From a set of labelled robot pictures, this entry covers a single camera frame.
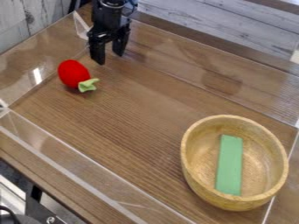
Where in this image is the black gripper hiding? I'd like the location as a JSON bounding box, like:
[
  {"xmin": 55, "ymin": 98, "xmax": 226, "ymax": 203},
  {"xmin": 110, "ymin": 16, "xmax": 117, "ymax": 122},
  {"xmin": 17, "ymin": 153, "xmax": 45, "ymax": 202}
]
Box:
[{"xmin": 87, "ymin": 16, "xmax": 132, "ymax": 65}]

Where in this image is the red plush strawberry toy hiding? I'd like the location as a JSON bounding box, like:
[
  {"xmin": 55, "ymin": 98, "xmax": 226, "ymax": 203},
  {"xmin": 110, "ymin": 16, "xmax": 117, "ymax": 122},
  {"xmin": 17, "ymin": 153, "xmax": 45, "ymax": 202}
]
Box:
[{"xmin": 57, "ymin": 59, "xmax": 98, "ymax": 93}]

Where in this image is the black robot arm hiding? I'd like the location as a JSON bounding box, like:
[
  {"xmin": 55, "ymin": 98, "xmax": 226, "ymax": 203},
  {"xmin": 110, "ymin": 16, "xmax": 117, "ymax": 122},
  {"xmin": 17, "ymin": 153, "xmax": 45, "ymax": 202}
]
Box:
[{"xmin": 86, "ymin": 0, "xmax": 137, "ymax": 65}]

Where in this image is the wooden oval bowl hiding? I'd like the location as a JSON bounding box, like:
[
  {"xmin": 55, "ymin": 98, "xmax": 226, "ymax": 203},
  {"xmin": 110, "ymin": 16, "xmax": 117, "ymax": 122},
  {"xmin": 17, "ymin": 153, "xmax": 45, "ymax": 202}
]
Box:
[{"xmin": 180, "ymin": 115, "xmax": 288, "ymax": 212}]

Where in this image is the green rectangular block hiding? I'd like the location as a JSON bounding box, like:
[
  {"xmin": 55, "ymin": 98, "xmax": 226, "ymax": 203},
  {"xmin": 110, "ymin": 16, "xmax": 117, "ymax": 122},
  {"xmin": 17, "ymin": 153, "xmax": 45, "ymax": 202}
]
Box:
[{"xmin": 214, "ymin": 135, "xmax": 242, "ymax": 196}]

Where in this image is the clear acrylic corner bracket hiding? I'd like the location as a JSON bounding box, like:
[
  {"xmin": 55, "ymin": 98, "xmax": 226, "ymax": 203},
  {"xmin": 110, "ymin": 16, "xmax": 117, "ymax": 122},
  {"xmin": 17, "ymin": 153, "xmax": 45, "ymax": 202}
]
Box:
[{"xmin": 71, "ymin": 12, "xmax": 90, "ymax": 40}]

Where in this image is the clear acrylic tray wall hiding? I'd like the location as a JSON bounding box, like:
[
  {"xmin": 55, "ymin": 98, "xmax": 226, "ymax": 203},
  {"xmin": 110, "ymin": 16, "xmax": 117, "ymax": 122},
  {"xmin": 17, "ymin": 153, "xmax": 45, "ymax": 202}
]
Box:
[{"xmin": 0, "ymin": 100, "xmax": 194, "ymax": 224}]

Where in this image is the black table frame leg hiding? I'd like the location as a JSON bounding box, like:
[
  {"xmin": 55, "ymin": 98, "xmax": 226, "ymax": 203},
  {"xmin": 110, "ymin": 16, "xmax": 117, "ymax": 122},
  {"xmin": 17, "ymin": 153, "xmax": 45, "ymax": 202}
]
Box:
[{"xmin": 23, "ymin": 185, "xmax": 66, "ymax": 224}]

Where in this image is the black cable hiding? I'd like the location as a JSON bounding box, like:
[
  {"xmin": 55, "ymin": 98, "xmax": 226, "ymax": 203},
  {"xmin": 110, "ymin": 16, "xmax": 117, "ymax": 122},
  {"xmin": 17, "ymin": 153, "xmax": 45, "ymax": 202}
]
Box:
[{"xmin": 0, "ymin": 205, "xmax": 21, "ymax": 224}]

